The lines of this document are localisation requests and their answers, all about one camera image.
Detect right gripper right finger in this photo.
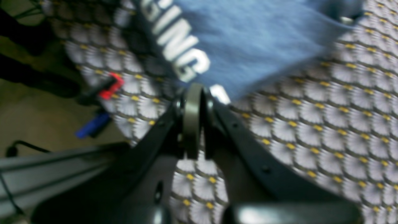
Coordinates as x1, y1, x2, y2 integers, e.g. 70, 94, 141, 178
201, 90, 363, 224

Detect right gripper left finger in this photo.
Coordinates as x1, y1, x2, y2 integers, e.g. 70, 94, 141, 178
32, 83, 203, 224

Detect blue T-shirt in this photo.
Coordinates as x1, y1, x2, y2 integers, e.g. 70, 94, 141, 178
132, 0, 364, 101

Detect blue clamp behind table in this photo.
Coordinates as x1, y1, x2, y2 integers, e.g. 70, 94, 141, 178
75, 112, 111, 139

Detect fan-patterned table cloth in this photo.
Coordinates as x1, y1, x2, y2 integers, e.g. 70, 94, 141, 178
41, 0, 398, 224

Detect red black table clamp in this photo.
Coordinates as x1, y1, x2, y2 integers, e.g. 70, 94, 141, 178
76, 72, 124, 106

